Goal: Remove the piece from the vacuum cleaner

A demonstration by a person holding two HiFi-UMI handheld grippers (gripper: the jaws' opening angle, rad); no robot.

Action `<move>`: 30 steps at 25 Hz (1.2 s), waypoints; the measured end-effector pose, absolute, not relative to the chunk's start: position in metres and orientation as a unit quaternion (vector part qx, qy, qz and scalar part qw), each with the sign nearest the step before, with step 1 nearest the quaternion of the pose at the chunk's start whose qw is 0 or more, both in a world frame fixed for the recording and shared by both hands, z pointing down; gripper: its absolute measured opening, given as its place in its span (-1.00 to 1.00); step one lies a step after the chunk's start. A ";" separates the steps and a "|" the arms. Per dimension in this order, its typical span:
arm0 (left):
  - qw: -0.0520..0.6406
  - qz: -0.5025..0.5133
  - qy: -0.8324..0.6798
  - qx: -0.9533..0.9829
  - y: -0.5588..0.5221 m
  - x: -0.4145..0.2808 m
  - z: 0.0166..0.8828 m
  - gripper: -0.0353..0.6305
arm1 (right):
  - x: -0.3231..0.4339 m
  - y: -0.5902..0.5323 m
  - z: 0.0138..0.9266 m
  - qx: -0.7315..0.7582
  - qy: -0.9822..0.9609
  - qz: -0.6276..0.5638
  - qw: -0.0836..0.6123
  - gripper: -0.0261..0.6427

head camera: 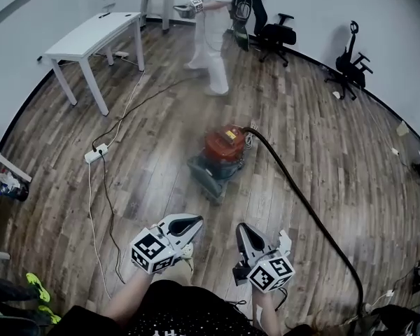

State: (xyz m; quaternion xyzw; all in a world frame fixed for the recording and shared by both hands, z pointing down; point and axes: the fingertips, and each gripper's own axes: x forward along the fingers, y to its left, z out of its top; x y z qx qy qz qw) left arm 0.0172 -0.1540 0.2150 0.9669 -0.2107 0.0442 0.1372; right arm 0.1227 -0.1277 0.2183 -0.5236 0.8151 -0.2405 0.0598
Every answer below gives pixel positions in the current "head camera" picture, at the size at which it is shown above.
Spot tipped black office chair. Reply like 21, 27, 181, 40
324, 20, 374, 102

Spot beige paper sheet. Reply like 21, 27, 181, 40
395, 120, 411, 138

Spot white table leg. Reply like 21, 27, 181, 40
0, 139, 34, 183

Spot person's black dotted shirt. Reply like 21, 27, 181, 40
52, 279, 269, 336

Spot person's beige trouser leg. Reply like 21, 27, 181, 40
157, 257, 195, 287

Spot person's right forearm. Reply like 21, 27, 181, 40
251, 288, 278, 333

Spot person's left forearm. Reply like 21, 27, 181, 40
104, 268, 155, 326

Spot white vacuum cleaner cord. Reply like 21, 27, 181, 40
244, 119, 260, 151

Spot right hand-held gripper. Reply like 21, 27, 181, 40
232, 223, 295, 294

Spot white cable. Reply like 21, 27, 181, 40
106, 56, 146, 147
87, 162, 112, 300

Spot thin black cable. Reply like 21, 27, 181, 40
99, 151, 126, 285

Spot black backpack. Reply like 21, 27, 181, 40
366, 302, 420, 336

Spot red and grey vacuum cleaner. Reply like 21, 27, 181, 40
186, 124, 248, 205

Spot black bag with cables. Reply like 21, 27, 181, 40
230, 0, 256, 23

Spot black vacuum cleaner hose piece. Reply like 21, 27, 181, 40
241, 127, 365, 316

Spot white table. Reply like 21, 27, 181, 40
43, 11, 146, 117

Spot neon yellow shoe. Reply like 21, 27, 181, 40
25, 272, 52, 304
37, 304, 62, 326

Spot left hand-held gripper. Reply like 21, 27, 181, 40
130, 213, 204, 275

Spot long black cable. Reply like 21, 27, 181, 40
92, 76, 201, 151

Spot black trash bin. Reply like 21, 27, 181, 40
0, 169, 30, 203

